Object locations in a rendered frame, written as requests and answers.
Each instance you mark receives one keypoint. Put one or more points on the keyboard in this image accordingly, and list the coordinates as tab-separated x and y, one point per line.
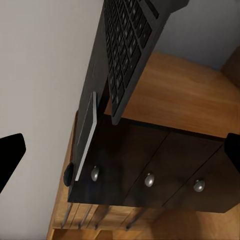
132	29

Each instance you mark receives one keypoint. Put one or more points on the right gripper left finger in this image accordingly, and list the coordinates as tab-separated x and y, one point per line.
12	150

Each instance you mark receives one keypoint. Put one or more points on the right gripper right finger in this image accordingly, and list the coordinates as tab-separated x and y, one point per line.
232	149

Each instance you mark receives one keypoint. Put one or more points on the mouse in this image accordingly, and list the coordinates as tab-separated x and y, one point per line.
68	174

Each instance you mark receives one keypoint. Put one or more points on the notebook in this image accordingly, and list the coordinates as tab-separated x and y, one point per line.
86	134

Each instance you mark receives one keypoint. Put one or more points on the desk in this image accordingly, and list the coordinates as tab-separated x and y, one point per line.
96	80

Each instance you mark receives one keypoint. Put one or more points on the cabinet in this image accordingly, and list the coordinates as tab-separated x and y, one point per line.
167	151
85	216

